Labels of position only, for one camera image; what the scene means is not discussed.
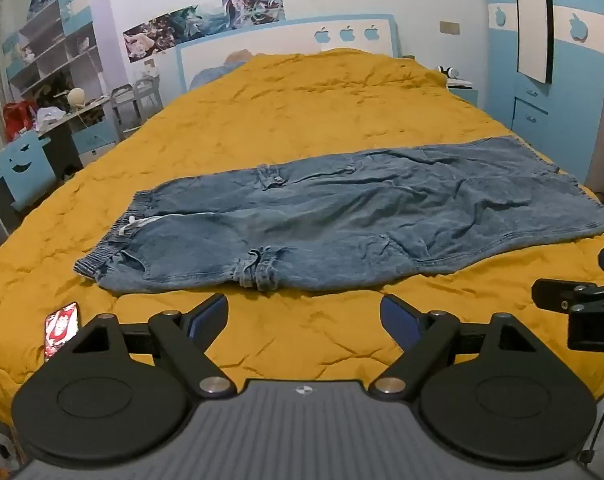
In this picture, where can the white hanging panel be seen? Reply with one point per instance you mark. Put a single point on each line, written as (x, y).
(532, 20)

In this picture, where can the wall switch plate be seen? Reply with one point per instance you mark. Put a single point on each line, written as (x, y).
(449, 27)

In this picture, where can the blue chair with face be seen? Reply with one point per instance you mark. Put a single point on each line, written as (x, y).
(24, 165)

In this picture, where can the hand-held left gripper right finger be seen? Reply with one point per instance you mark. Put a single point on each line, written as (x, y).
(399, 316)

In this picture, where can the cluttered desk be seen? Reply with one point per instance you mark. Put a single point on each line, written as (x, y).
(67, 120)

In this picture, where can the black and white headphones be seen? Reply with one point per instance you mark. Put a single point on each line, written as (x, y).
(452, 73)

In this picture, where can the red bag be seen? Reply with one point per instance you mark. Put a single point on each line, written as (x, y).
(18, 120)

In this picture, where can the blue and white wardrobe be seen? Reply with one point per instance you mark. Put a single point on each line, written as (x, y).
(577, 85)

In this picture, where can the blue nightstand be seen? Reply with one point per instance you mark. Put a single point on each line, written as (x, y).
(464, 96)

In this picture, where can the blue pillow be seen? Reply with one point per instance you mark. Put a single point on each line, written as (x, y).
(217, 72)

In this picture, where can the grey chair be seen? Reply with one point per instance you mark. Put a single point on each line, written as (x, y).
(134, 105)

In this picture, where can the beige ball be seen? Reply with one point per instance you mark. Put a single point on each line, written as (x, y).
(76, 97)

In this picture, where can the blue denim pants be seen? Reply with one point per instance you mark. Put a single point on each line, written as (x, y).
(342, 215)

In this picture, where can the anime wall poster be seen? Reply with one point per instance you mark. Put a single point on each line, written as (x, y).
(149, 40)
(254, 5)
(199, 22)

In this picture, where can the yellow quilted blanket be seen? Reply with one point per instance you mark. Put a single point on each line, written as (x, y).
(292, 100)

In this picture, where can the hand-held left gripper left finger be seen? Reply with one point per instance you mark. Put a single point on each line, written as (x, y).
(209, 316)

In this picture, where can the white and blue shelf unit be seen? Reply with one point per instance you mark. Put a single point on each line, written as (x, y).
(57, 45)

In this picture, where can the white and blue headboard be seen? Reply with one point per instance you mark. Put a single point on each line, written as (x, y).
(282, 40)

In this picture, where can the smartphone with red screen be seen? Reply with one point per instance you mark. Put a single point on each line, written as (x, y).
(61, 332)

